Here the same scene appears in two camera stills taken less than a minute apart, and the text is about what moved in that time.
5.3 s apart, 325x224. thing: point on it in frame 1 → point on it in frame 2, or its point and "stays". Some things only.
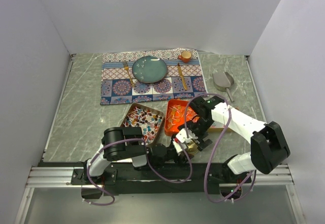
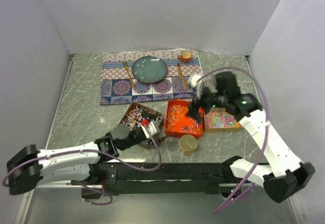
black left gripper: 177,159 → 159,139
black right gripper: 201,144 → 197,101
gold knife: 182,77 stays
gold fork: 126,67 stays
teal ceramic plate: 149,69 stays
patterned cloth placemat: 119,85 stays
